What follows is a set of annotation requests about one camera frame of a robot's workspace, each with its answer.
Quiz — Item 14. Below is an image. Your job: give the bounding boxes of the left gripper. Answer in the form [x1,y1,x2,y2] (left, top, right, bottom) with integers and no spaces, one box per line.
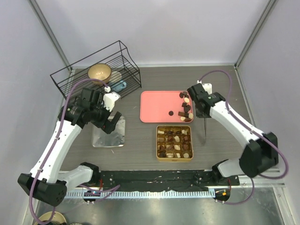
[90,99,121,134]

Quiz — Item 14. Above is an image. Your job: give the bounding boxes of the metal tongs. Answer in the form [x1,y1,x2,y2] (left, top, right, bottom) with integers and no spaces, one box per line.
[203,118,207,144]

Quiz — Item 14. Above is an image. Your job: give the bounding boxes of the pink tray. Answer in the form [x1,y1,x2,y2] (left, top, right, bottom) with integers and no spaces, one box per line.
[140,90,194,123]

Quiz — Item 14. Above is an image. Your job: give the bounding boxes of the gold chocolate box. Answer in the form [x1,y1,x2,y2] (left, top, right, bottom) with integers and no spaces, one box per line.
[156,125,194,162]

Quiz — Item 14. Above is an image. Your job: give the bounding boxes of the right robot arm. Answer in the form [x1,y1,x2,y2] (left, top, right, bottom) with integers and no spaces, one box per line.
[187,83,279,185]

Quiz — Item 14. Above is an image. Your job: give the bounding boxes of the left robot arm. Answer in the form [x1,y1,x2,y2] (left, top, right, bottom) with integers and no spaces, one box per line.
[17,88,121,207]

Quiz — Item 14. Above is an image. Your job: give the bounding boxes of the silver box lid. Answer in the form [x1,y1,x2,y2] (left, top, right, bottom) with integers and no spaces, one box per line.
[91,116,126,148]

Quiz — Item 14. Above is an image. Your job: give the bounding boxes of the blue cup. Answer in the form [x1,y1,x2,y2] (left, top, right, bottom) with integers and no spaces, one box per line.
[111,80,127,92]

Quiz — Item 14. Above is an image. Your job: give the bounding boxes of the gold bowl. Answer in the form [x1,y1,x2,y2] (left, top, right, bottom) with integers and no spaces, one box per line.
[88,63,112,83]

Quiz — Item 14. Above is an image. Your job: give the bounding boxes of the round object bottom left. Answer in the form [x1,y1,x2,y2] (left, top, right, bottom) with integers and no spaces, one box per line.
[34,210,68,225]

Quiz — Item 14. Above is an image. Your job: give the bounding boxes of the black wire rack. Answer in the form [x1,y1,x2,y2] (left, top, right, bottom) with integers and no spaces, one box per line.
[50,40,142,100]

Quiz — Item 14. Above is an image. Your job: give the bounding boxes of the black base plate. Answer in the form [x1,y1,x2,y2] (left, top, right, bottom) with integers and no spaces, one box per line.
[84,170,240,192]

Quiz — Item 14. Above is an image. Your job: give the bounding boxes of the white cable duct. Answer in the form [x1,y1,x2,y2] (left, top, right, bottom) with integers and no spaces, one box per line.
[65,188,215,200]

